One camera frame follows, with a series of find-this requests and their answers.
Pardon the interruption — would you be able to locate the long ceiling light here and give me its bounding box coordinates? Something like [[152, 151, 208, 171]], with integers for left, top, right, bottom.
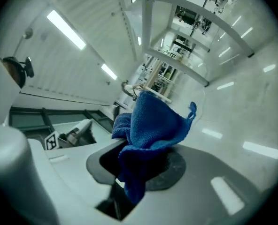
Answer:
[[46, 9, 87, 51]]

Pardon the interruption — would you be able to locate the short ceiling light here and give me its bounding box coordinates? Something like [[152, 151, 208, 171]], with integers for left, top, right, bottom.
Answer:
[[100, 63, 118, 81]]

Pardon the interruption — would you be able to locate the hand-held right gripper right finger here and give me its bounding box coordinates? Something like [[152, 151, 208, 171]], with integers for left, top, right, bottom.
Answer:
[[129, 146, 263, 225]]

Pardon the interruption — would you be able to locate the round ceiling sensor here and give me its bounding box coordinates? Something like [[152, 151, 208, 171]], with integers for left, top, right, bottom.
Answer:
[[23, 27, 34, 40]]

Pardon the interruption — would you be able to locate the white metal table frame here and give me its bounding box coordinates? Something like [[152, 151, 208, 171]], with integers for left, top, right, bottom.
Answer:
[[140, 0, 255, 87]]

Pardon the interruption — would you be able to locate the blue microfibre cloth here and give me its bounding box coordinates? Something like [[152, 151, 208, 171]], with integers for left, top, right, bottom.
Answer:
[[111, 90, 198, 205]]

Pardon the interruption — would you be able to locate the dark framed window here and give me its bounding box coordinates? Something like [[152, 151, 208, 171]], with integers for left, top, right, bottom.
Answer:
[[9, 106, 114, 140]]

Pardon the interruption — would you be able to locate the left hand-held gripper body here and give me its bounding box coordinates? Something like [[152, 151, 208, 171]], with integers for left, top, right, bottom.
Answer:
[[44, 119, 96, 150]]

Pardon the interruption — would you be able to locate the light wooden stool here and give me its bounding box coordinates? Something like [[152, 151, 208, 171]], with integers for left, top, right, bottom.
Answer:
[[125, 59, 172, 104]]

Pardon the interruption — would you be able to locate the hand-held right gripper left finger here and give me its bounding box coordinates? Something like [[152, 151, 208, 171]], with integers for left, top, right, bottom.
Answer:
[[44, 138, 130, 225]]

